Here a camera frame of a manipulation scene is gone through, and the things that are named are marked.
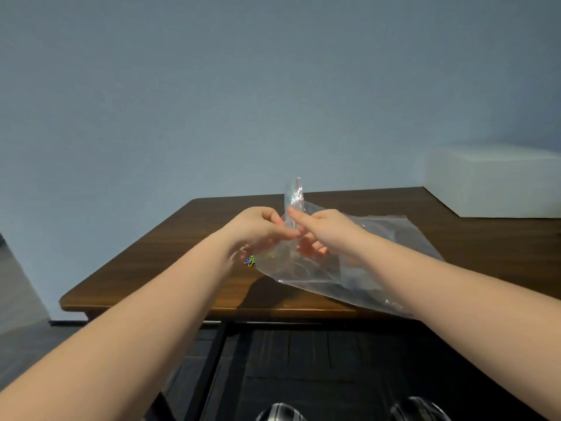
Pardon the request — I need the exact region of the person's right shoe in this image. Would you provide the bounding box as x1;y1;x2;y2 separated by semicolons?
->
387;396;451;421

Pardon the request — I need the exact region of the white box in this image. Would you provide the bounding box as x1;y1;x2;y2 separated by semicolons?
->
422;144;561;219

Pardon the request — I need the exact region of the large clear plastic bag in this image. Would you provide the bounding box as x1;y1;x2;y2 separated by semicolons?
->
253;201;446;321

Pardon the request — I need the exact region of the person's right forearm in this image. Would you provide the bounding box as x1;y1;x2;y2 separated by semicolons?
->
351;232;561;421

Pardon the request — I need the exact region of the small clear zip bag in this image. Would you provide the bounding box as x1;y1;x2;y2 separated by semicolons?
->
283;177;308;259

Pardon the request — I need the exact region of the person's left forearm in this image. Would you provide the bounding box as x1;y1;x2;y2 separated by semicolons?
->
0;230;239;421

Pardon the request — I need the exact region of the person's shoe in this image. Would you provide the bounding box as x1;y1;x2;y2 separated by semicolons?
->
254;402;308;421
387;396;451;421

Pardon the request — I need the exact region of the person's left shoe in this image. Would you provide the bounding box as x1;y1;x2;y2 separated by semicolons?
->
254;402;308;421

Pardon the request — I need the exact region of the person's right hand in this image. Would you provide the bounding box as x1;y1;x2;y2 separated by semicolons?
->
287;208;366;259

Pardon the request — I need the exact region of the person's left hand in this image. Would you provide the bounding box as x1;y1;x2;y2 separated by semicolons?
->
218;207;304;264

